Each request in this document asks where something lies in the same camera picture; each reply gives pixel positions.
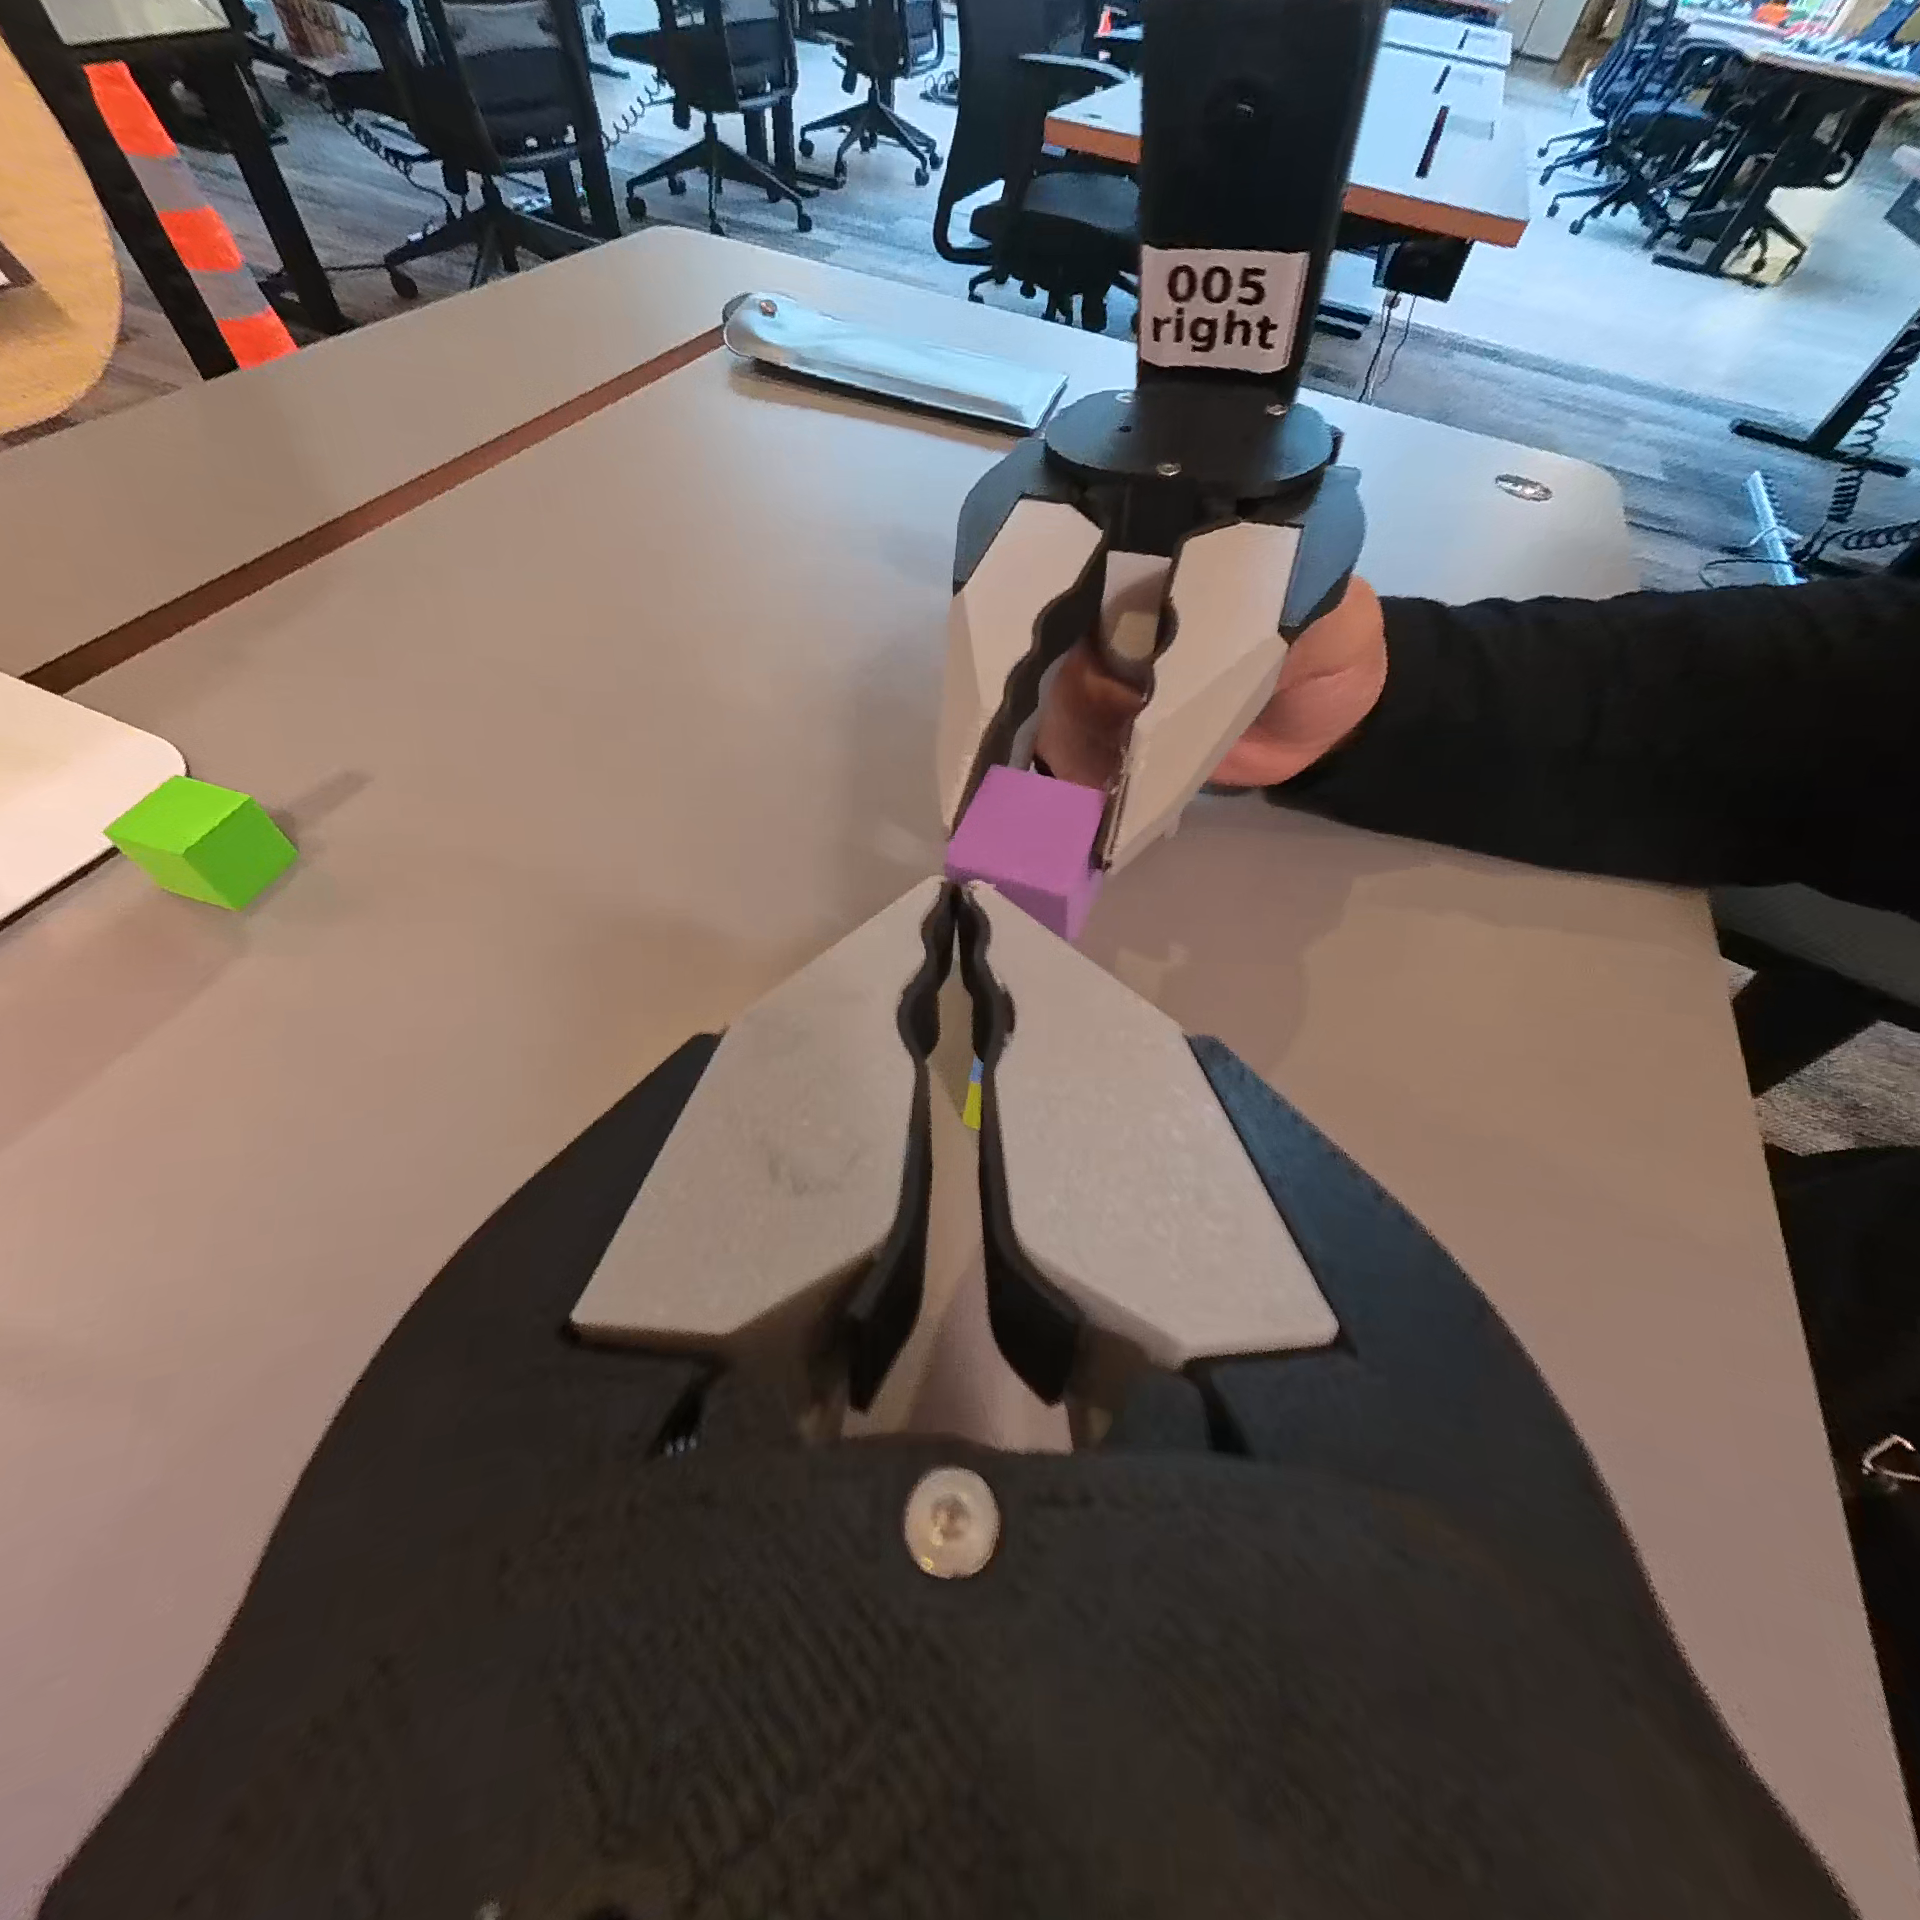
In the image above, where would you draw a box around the black coiled cable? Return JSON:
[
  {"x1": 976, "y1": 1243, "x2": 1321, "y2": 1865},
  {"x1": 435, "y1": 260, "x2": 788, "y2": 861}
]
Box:
[{"x1": 1809, "y1": 402, "x2": 1920, "y2": 577}]

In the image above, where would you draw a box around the purple foam cube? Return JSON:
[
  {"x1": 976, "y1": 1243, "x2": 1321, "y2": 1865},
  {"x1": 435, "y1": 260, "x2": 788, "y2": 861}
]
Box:
[{"x1": 944, "y1": 766, "x2": 1110, "y2": 941}]

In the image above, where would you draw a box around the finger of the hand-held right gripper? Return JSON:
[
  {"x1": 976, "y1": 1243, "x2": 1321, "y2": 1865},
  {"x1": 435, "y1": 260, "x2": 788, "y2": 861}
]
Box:
[
  {"x1": 936, "y1": 495, "x2": 1110, "y2": 842},
  {"x1": 1103, "y1": 517, "x2": 1305, "y2": 876}
]

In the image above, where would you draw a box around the person's right hand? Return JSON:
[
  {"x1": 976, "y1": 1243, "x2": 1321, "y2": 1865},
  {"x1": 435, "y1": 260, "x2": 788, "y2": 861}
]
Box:
[{"x1": 1031, "y1": 573, "x2": 1393, "y2": 797}]

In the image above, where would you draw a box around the green foam cube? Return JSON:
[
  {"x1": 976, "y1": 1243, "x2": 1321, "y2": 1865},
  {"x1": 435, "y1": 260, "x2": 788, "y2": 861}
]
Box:
[{"x1": 105, "y1": 775, "x2": 299, "y2": 915}]

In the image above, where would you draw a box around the desk with orange edge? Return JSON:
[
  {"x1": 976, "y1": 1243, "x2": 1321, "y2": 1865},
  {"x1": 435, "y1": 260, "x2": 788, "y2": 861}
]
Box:
[{"x1": 1043, "y1": 41, "x2": 1531, "y2": 251}]

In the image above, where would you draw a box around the black office chair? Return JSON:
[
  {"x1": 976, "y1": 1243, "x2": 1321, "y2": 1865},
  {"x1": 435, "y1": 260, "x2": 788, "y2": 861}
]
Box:
[
  {"x1": 623, "y1": 0, "x2": 824, "y2": 237},
  {"x1": 796, "y1": 0, "x2": 947, "y2": 189},
  {"x1": 346, "y1": 0, "x2": 619, "y2": 301},
  {"x1": 932, "y1": 0, "x2": 1145, "y2": 337}
]

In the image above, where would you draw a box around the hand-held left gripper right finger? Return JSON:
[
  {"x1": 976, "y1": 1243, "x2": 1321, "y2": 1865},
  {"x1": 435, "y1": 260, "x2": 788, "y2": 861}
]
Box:
[{"x1": 966, "y1": 883, "x2": 1342, "y2": 1409}]

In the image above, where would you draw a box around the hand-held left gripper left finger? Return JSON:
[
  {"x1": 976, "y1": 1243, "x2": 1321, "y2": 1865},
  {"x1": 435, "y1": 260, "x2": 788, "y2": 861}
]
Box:
[{"x1": 568, "y1": 883, "x2": 963, "y2": 1414}]

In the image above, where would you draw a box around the white flat board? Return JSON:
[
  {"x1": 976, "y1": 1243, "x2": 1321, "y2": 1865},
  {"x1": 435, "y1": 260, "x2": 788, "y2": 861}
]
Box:
[{"x1": 0, "y1": 669, "x2": 185, "y2": 926}]

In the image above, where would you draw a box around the beige curved panel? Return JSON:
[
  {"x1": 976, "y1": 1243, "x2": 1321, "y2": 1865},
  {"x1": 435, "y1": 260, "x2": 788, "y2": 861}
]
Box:
[{"x1": 0, "y1": 41, "x2": 126, "y2": 441}]

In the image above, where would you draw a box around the person's right forearm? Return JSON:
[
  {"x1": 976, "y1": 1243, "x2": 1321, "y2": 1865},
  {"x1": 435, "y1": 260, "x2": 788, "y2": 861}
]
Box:
[{"x1": 1267, "y1": 573, "x2": 1920, "y2": 921}]

